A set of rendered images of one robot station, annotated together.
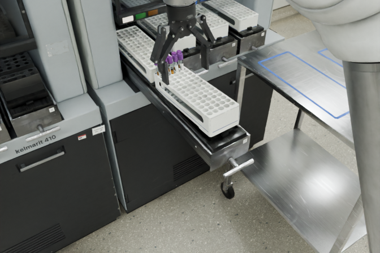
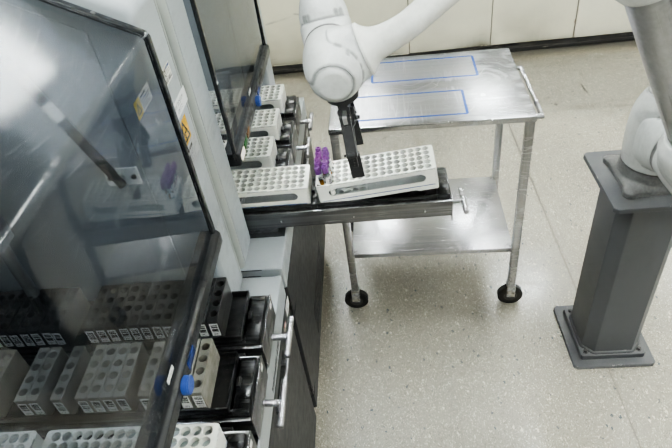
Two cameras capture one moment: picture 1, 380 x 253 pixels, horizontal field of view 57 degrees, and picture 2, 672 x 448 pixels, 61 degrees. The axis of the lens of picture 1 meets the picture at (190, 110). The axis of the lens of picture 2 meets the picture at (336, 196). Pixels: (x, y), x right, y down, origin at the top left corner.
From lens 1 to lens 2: 0.97 m
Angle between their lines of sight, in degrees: 38
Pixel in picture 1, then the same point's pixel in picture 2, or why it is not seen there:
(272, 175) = (397, 234)
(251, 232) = (417, 309)
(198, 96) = (393, 166)
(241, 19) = (280, 97)
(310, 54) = (370, 88)
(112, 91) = (260, 254)
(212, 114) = (431, 164)
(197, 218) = (365, 348)
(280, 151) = not seen: hidden behind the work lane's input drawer
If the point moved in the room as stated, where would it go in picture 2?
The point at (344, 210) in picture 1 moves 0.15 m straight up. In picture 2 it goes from (472, 208) to (474, 177)
